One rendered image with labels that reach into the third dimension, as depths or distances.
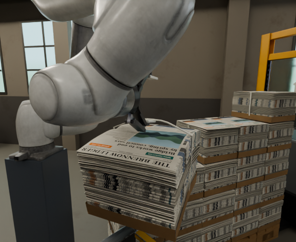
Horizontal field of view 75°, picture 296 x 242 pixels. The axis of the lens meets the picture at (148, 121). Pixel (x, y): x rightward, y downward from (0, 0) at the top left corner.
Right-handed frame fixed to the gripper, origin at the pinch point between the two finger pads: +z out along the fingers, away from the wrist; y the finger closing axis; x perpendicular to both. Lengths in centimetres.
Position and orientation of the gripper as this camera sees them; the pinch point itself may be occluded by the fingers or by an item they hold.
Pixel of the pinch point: (151, 99)
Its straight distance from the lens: 65.4
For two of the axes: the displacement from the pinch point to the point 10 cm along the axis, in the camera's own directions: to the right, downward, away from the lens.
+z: 3.9, -0.9, 9.1
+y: -0.5, 9.9, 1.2
